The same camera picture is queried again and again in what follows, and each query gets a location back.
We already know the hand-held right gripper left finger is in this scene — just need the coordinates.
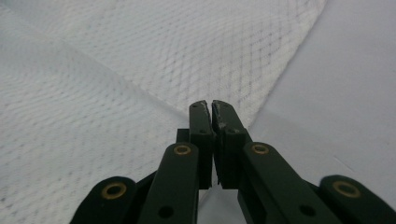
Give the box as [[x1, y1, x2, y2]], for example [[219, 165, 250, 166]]
[[176, 100, 217, 190]]

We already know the white waffle-weave towel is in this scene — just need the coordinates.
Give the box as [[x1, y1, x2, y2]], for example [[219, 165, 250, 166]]
[[0, 0, 328, 224]]

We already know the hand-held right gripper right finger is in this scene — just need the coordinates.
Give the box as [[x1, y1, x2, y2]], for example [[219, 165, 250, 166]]
[[211, 99, 254, 190]]

